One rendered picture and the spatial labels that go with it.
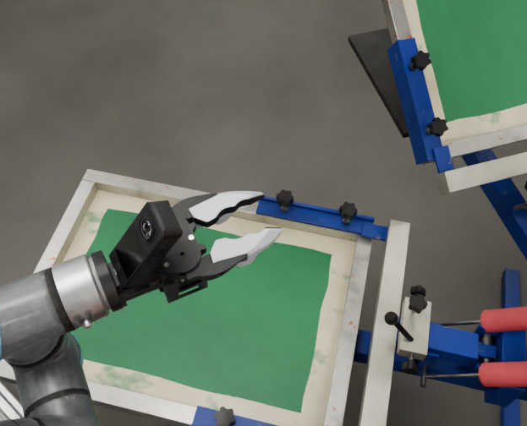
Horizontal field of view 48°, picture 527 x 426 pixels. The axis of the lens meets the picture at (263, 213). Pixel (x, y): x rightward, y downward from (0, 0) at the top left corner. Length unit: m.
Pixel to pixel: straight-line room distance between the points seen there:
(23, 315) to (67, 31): 3.20
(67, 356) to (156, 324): 0.70
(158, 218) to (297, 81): 2.74
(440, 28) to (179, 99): 1.88
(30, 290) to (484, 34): 1.31
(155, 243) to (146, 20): 3.19
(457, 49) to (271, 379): 0.93
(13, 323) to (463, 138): 1.20
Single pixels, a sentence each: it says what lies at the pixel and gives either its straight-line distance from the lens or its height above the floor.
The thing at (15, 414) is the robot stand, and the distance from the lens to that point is 2.26.
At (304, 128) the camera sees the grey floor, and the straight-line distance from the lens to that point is 3.06.
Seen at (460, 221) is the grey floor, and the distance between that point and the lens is 2.84.
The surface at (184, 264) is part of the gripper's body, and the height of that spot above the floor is 1.68.
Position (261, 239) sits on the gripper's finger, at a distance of 0.67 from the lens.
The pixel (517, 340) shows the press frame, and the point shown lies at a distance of 1.41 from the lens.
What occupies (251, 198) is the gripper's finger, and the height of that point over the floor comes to 1.68.
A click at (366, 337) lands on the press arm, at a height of 0.93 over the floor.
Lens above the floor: 2.25
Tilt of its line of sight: 56 degrees down
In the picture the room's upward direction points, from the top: straight up
